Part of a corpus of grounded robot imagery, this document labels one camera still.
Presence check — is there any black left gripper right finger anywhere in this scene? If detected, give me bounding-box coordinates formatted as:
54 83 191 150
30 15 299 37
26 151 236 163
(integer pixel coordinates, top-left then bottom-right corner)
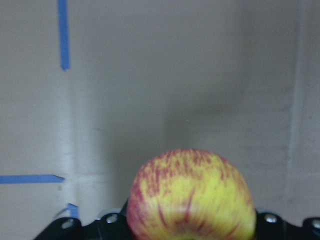
255 208 320 240

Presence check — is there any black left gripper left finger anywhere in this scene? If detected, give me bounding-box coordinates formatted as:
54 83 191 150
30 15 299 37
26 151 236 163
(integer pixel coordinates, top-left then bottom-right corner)
35 201 132 240

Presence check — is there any yellow-red apple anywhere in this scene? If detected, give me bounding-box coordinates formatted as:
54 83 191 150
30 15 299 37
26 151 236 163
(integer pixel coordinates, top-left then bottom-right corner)
126 149 257 240

